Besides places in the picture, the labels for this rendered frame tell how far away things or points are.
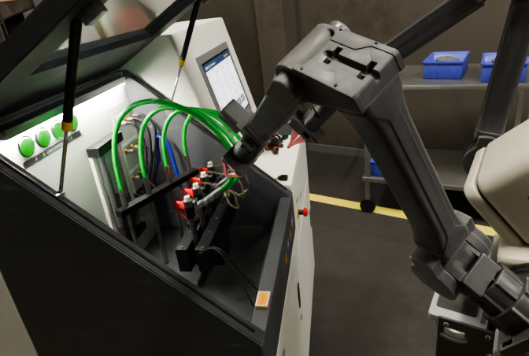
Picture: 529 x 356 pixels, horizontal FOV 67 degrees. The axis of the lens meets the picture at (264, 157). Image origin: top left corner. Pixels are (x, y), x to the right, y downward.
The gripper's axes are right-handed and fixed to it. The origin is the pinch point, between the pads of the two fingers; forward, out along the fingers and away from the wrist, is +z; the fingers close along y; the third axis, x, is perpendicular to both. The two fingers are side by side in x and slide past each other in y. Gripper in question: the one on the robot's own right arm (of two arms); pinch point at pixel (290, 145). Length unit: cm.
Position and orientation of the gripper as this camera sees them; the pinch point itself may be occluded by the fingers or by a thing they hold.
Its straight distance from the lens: 117.5
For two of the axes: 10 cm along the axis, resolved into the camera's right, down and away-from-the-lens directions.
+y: -7.4, -6.7, 0.2
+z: -5.5, 6.2, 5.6
